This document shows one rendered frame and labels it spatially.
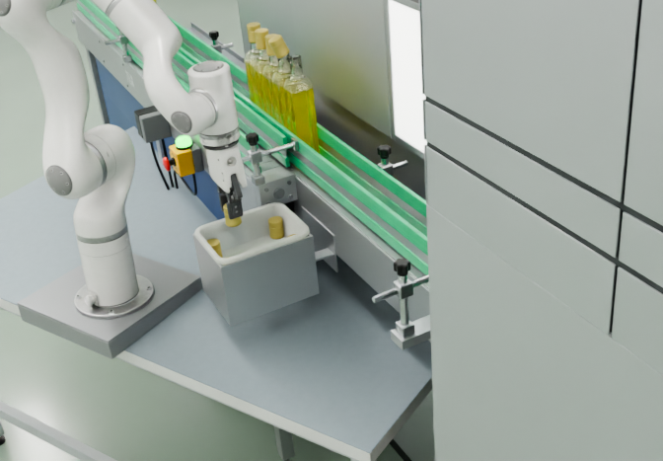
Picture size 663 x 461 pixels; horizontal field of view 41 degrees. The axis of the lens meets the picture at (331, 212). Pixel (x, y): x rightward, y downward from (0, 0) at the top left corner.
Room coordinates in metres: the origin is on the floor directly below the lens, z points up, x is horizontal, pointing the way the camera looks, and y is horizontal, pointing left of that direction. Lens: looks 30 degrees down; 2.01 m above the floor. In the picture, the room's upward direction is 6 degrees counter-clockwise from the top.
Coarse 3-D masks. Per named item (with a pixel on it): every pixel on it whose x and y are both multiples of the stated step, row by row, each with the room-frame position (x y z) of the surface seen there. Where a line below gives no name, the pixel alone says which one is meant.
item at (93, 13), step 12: (84, 0) 3.30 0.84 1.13; (84, 12) 3.35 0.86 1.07; (96, 12) 3.15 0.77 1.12; (96, 24) 3.20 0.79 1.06; (108, 24) 3.02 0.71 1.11; (108, 36) 3.05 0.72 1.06; (132, 48) 2.78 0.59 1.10; (240, 132) 1.95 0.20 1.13; (240, 144) 1.97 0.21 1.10; (252, 168) 1.90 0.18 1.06
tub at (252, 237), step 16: (256, 208) 1.80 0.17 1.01; (272, 208) 1.81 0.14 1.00; (288, 208) 1.78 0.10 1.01; (208, 224) 1.74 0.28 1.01; (224, 224) 1.75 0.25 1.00; (240, 224) 1.77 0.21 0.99; (256, 224) 1.78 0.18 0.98; (288, 224) 1.76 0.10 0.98; (304, 224) 1.70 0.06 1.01; (224, 240) 1.75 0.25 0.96; (240, 240) 1.76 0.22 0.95; (256, 240) 1.77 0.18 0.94; (272, 240) 1.77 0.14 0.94; (288, 240) 1.65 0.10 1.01; (224, 256) 1.72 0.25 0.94; (240, 256) 1.60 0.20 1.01
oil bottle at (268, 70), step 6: (264, 66) 2.06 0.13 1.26; (270, 66) 2.05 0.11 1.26; (276, 66) 2.04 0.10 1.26; (264, 72) 2.05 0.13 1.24; (270, 72) 2.03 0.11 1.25; (264, 78) 2.06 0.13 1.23; (270, 78) 2.03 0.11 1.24; (264, 84) 2.06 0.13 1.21; (270, 84) 2.03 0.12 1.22; (264, 90) 2.07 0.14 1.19; (270, 90) 2.03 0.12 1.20; (270, 96) 2.04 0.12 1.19; (270, 102) 2.04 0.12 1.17; (270, 108) 2.04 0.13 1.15; (270, 114) 2.05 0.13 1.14
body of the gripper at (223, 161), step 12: (228, 144) 1.65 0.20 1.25; (216, 156) 1.64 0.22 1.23; (228, 156) 1.63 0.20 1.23; (240, 156) 1.64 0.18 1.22; (216, 168) 1.65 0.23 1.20; (228, 168) 1.63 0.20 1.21; (240, 168) 1.64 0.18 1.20; (216, 180) 1.66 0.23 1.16; (228, 180) 1.62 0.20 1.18; (240, 180) 1.63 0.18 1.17; (228, 192) 1.63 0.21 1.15
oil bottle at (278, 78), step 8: (280, 72) 1.99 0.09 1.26; (288, 72) 1.99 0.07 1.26; (272, 80) 2.01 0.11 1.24; (280, 80) 1.98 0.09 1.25; (272, 88) 2.01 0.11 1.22; (280, 88) 1.97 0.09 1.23; (280, 96) 1.97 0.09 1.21; (280, 104) 1.98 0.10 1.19; (280, 112) 1.98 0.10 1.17; (280, 120) 1.99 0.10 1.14
